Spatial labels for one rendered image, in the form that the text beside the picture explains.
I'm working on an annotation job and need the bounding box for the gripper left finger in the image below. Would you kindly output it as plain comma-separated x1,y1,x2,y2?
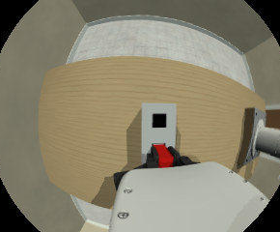
113,147,159,190

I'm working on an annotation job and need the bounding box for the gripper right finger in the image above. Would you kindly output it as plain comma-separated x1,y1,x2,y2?
167,146,200,167

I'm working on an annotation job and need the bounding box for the red and grey pin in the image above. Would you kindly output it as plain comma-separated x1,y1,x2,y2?
152,143,174,168

